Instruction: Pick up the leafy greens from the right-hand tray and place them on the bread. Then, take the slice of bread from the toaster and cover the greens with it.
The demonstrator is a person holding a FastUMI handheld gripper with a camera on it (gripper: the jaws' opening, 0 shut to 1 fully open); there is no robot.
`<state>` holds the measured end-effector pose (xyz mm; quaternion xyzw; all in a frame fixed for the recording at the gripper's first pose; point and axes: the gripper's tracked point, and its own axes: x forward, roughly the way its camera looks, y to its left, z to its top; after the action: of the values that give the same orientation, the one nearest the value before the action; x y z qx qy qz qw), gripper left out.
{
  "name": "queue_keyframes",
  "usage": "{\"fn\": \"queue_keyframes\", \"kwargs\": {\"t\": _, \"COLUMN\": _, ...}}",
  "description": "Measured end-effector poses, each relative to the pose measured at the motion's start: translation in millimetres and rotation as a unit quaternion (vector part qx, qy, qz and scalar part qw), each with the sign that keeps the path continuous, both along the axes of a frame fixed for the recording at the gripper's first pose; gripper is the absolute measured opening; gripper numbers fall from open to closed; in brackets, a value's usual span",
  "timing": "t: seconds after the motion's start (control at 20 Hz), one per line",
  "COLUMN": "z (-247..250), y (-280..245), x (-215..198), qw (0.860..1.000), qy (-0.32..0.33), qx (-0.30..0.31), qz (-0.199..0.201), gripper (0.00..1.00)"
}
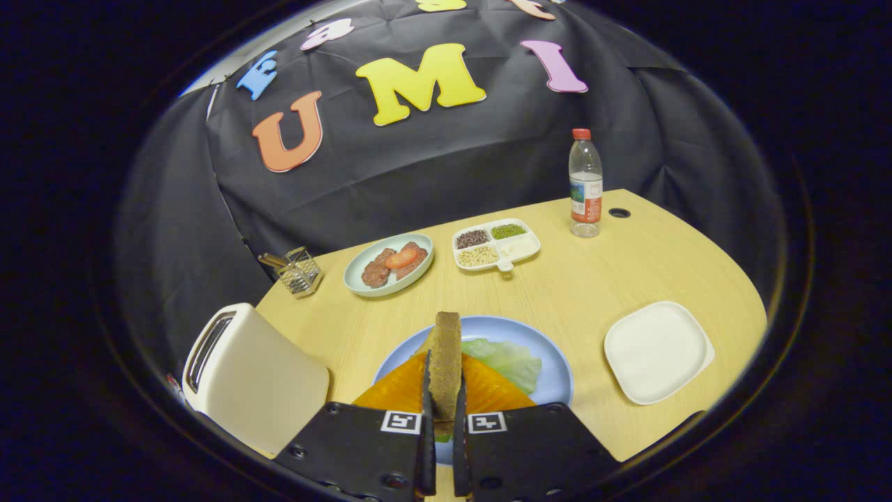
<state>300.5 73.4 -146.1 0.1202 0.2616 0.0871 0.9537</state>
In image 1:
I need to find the metal wire utensil holder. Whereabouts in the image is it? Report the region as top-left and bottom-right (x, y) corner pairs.
(275, 246), (324, 299)

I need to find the black backdrop cloth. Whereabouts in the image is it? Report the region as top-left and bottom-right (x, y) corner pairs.
(115, 0), (788, 363)

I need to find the small white square plate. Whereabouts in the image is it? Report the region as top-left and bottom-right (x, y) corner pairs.
(603, 301), (715, 406)

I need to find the green lettuce leaf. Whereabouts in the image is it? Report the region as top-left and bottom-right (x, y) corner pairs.
(460, 338), (543, 395)

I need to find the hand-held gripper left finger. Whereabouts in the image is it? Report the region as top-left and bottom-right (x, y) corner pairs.
(272, 351), (438, 501)

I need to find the clear water bottle red label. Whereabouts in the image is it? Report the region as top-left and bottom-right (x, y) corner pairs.
(569, 128), (603, 238)

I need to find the brown toast slice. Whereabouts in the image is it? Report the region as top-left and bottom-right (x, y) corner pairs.
(418, 312), (464, 436)

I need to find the brown meat patty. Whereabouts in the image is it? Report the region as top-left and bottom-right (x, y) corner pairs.
(396, 241), (429, 280)
(361, 248), (397, 289)

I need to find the white toaster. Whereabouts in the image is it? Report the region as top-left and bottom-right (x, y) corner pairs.
(181, 303), (330, 457)

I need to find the pale green round plate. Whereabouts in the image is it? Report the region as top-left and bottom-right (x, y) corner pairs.
(344, 233), (434, 298)

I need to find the pile of pale beans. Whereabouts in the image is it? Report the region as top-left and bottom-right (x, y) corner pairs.
(458, 246), (499, 268)

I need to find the blue round plate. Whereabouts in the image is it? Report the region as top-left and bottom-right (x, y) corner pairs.
(373, 315), (574, 466)

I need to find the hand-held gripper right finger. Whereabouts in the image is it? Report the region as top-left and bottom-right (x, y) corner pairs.
(453, 354), (621, 501)

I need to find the white divided tray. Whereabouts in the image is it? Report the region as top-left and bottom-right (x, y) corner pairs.
(452, 218), (541, 273)

